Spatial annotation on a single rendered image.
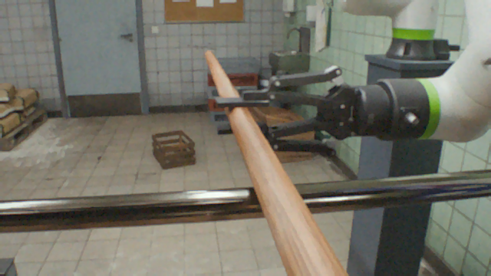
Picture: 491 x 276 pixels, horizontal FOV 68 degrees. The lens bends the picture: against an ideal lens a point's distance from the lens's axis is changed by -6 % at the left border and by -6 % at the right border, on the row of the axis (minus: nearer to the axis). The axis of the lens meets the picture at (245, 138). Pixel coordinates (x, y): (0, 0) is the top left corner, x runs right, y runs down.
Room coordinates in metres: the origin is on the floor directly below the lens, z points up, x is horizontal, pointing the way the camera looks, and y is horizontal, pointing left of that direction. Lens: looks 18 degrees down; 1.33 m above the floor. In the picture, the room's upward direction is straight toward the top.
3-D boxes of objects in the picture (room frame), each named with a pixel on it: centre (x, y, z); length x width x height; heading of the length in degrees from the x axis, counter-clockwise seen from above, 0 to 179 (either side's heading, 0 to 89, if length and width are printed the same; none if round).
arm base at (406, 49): (1.17, -0.56, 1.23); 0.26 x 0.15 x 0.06; 103
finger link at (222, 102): (0.52, 0.00, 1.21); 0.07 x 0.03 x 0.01; 98
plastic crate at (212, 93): (4.76, 0.18, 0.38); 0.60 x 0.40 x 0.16; 96
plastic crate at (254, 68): (4.76, 0.16, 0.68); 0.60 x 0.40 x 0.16; 99
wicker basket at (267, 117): (3.53, -0.32, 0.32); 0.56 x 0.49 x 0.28; 16
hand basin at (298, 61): (4.32, -0.47, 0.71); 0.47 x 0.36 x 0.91; 8
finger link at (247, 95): (0.52, -0.02, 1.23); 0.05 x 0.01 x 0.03; 98
